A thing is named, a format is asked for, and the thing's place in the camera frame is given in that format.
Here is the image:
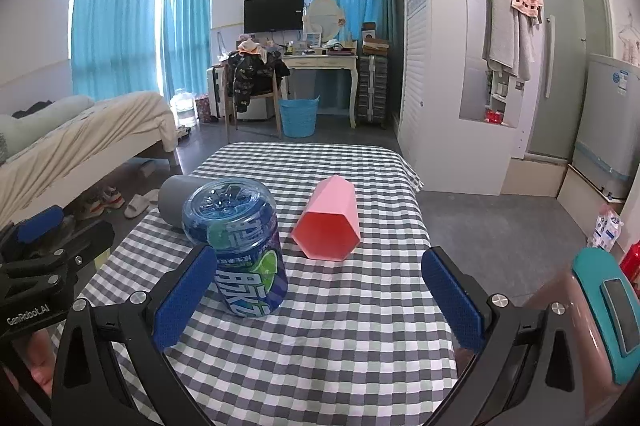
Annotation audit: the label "pink hexagonal cup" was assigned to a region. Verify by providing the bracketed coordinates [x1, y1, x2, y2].
[291, 174, 362, 263]

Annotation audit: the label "white suitcase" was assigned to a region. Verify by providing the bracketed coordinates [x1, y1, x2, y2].
[205, 66, 226, 120]

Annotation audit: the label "wide blue window curtain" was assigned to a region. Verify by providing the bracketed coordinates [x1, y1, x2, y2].
[70, 0, 159, 102]

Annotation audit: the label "pile of dark clothes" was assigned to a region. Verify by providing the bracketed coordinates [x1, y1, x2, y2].
[222, 37, 291, 113]

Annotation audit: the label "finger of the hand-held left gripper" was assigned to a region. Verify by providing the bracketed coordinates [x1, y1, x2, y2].
[0, 205, 66, 258]
[0, 220, 116, 294]

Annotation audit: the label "blue plastic basket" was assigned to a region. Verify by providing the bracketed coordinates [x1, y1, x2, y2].
[277, 95, 321, 139]

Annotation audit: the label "narrow blue window curtain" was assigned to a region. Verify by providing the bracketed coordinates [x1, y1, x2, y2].
[161, 0, 214, 99]

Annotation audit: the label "grey cup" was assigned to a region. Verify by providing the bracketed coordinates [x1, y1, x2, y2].
[158, 174, 202, 235]

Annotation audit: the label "checkered tablecloth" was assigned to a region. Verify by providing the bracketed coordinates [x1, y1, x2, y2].
[50, 142, 458, 426]

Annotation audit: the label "blue drink bottle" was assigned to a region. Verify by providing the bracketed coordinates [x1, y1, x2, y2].
[181, 179, 290, 319]

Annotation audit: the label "teal device with grey screen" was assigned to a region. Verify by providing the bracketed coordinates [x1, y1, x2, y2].
[571, 248, 640, 388]

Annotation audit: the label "white dressing desk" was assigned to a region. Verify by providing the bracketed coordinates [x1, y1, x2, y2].
[281, 53, 359, 130]

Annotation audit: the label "white wardrobe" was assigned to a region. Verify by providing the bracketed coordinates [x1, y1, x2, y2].
[392, 0, 532, 197]

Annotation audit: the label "grey hanging towel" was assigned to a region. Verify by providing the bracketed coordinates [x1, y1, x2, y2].
[482, 0, 534, 82]

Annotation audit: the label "black television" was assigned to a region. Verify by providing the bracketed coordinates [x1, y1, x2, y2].
[243, 0, 305, 35]

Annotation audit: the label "bed with beige blanket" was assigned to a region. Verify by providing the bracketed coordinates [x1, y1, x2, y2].
[0, 91, 180, 228]

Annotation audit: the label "frosted glass sliding door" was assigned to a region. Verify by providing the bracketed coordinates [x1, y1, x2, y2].
[519, 0, 614, 163]

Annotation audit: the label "pale green pillow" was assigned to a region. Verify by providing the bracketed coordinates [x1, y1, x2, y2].
[0, 95, 96, 157]

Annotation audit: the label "pair of sneakers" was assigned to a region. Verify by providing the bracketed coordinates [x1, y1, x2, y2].
[74, 186, 126, 220]

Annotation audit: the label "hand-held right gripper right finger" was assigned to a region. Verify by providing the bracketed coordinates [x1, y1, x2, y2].
[421, 246, 618, 426]

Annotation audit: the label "white tissue pack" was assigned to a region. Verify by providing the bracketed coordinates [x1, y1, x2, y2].
[593, 204, 626, 252]

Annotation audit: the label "brown cardboard boxes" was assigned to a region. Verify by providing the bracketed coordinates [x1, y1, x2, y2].
[361, 22, 390, 56]

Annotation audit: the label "silver suitcase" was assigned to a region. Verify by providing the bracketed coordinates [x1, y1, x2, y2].
[357, 53, 389, 123]

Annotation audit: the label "small white fridge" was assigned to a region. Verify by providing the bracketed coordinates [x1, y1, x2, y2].
[569, 52, 640, 203]

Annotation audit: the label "red bottle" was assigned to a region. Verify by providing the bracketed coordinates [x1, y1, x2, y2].
[618, 240, 640, 288]

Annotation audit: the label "person's left hand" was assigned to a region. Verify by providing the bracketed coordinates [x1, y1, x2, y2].
[24, 330, 56, 401]

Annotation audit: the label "wooden chair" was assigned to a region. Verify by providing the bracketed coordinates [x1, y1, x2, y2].
[223, 73, 284, 143]

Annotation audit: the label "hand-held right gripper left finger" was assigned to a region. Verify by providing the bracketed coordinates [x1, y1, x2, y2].
[51, 244, 221, 426]

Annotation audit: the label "clear water jug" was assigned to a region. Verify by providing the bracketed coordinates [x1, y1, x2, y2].
[172, 88, 197, 127]

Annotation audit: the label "covered round fan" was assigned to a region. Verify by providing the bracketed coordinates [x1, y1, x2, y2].
[303, 0, 346, 43]

